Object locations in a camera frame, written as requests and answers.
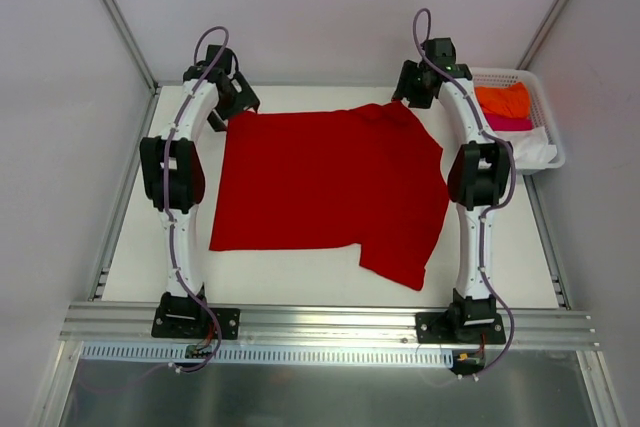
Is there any red t-shirt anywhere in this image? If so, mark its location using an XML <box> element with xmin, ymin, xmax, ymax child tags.
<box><xmin>209</xmin><ymin>101</ymin><xmax>449</xmax><ymax>291</ymax></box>

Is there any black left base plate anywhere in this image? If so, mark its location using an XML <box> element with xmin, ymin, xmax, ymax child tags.
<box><xmin>151</xmin><ymin>299</ymin><xmax>241</xmax><ymax>340</ymax></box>

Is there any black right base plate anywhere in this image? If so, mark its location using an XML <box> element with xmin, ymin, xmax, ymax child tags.
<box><xmin>415</xmin><ymin>311</ymin><xmax>506</xmax><ymax>345</ymax></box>

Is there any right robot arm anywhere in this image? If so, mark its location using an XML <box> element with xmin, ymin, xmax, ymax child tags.
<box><xmin>392</xmin><ymin>38</ymin><xmax>515</xmax><ymax>345</ymax></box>

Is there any white t-shirt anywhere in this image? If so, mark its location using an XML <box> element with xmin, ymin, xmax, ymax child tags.
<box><xmin>502</xmin><ymin>127</ymin><xmax>557</xmax><ymax>171</ymax></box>

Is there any aluminium mounting rail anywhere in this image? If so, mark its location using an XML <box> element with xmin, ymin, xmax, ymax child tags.
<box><xmin>59</xmin><ymin>301</ymin><xmax>602</xmax><ymax>351</ymax></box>

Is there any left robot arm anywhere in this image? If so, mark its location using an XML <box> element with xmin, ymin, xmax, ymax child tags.
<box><xmin>139</xmin><ymin>45</ymin><xmax>260</xmax><ymax>340</ymax></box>

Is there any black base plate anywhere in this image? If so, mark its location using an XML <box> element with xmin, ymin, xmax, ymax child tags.
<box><xmin>415</xmin><ymin>311</ymin><xmax>506</xmax><ymax>345</ymax></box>
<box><xmin>151</xmin><ymin>299</ymin><xmax>241</xmax><ymax>340</ymax></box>

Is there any white plastic basket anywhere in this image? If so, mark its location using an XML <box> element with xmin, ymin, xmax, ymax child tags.
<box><xmin>471</xmin><ymin>67</ymin><xmax>566</xmax><ymax>175</ymax></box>

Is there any orange t-shirt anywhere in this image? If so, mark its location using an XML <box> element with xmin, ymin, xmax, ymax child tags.
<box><xmin>475</xmin><ymin>82</ymin><xmax>531</xmax><ymax>119</ymax></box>

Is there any magenta t-shirt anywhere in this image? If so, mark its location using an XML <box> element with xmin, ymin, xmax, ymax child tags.
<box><xmin>485</xmin><ymin>113</ymin><xmax>534</xmax><ymax>132</ymax></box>

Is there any white slotted cable duct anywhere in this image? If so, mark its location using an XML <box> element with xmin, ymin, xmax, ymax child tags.
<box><xmin>80</xmin><ymin>341</ymin><xmax>453</xmax><ymax>369</ymax></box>

